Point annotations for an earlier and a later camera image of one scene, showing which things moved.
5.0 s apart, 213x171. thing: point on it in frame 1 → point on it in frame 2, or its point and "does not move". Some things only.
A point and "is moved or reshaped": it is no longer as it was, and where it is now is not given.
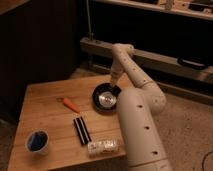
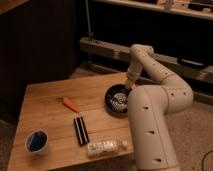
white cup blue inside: (37, 141) does not move
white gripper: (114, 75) → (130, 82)
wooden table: (59, 124) does not move
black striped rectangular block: (82, 130) does not move
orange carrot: (71, 105) does not move
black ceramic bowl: (105, 97) is moved or reshaped
